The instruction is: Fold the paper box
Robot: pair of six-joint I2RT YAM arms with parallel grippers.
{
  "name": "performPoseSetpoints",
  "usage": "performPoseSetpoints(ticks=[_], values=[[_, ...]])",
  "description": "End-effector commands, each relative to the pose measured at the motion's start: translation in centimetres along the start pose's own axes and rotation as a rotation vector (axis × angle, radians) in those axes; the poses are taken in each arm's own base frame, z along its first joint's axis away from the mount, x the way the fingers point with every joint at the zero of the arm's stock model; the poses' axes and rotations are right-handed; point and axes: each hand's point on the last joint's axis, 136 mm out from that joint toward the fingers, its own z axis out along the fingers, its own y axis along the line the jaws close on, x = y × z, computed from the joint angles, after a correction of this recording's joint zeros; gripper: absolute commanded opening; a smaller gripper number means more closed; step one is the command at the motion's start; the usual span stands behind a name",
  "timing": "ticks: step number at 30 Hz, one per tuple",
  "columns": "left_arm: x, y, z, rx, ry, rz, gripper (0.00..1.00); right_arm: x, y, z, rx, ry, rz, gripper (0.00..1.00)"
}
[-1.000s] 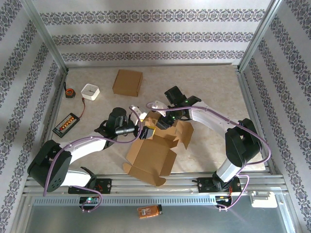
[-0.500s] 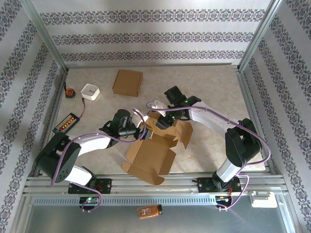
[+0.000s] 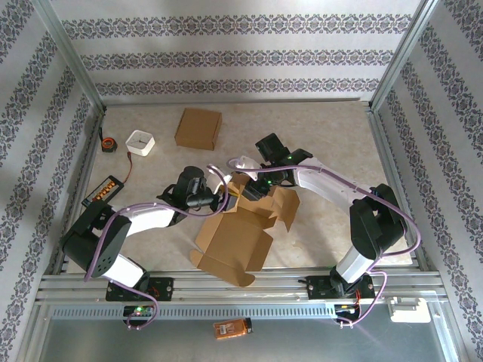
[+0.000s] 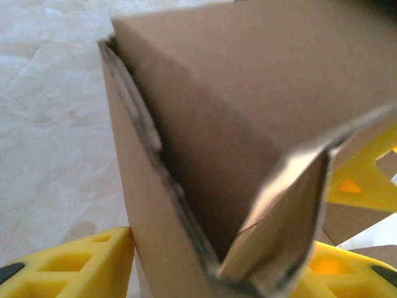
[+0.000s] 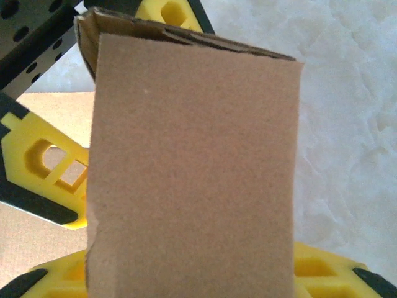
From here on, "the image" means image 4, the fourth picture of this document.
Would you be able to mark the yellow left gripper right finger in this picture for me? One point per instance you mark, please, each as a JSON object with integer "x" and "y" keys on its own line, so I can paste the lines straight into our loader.
{"x": 350, "y": 276}

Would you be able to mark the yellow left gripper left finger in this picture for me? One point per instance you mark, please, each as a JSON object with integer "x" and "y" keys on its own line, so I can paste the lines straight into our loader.
{"x": 77, "y": 270}

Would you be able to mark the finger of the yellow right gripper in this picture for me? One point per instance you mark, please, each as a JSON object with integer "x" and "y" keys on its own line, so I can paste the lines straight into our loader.
{"x": 366, "y": 174}

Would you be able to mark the brown cardboard box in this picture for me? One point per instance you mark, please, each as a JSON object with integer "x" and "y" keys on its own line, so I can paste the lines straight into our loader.
{"x": 232, "y": 108}

